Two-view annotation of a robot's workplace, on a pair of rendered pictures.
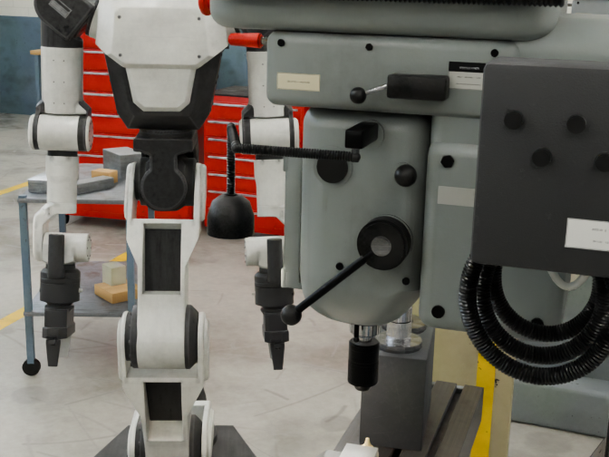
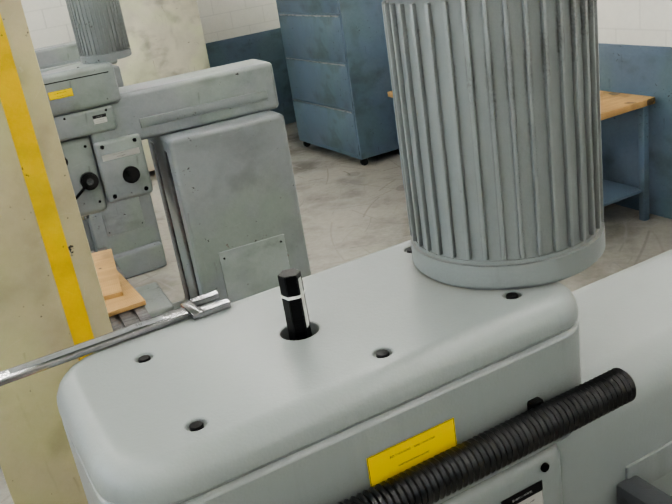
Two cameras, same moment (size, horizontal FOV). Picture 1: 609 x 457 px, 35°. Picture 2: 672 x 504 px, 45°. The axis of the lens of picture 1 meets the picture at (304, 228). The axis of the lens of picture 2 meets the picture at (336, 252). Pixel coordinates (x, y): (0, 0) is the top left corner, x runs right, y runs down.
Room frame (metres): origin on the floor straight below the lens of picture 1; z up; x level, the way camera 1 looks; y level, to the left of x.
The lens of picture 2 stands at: (0.85, 0.35, 2.23)
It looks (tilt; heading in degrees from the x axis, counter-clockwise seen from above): 21 degrees down; 316
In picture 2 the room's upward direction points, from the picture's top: 9 degrees counter-clockwise
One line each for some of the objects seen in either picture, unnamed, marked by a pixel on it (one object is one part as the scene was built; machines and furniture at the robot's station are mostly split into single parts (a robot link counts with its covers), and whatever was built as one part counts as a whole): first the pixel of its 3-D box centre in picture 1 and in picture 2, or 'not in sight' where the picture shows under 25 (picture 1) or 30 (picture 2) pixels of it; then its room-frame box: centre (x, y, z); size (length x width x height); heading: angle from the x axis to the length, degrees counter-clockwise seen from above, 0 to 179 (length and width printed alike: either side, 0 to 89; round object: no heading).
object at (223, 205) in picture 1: (230, 213); not in sight; (1.42, 0.11, 1.45); 0.07 x 0.07 x 0.06
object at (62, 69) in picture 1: (62, 98); not in sight; (2.12, 0.54, 1.52); 0.13 x 0.12 x 0.22; 94
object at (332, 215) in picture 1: (372, 210); not in sight; (1.38, -0.10, 1.47); 0.21 x 0.19 x 0.32; 162
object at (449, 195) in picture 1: (503, 223); not in sight; (1.32, -0.28, 1.47); 0.24 x 0.19 x 0.26; 162
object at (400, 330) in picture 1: (399, 324); not in sight; (1.73, -0.18, 1.16); 0.05 x 0.05 x 0.06
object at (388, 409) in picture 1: (398, 376); not in sight; (1.78, -0.19, 1.03); 0.22 x 0.12 x 0.20; 169
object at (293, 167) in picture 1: (298, 218); not in sight; (1.41, 0.01, 1.45); 0.04 x 0.04 x 0.21; 72
